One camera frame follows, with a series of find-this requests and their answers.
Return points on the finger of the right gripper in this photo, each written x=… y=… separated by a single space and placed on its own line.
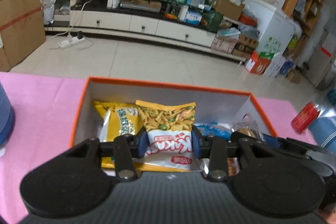
x=268 y=140

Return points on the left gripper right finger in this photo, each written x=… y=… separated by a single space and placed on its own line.
x=260 y=178

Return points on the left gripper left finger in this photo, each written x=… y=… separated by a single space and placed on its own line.
x=82 y=178

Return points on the gold clear cake packet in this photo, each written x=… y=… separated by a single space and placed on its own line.
x=249 y=128

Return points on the yellow egg cake packet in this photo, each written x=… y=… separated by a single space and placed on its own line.
x=118 y=119

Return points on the yellow kaka fries packet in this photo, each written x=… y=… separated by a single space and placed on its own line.
x=169 y=132

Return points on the blue cookie packet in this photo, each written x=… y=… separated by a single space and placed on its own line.
x=214 y=129

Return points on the red soda can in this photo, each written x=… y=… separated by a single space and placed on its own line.
x=305 y=117

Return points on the pink flowered tablecloth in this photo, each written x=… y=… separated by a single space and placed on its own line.
x=50 y=112

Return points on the blue thermos jug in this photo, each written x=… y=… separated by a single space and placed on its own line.
x=7 y=117

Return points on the white chest freezer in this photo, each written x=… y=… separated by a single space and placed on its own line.
x=276 y=28

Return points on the white power strip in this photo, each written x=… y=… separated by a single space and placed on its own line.
x=68 y=44

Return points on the white tv cabinet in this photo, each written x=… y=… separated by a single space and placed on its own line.
x=94 y=17

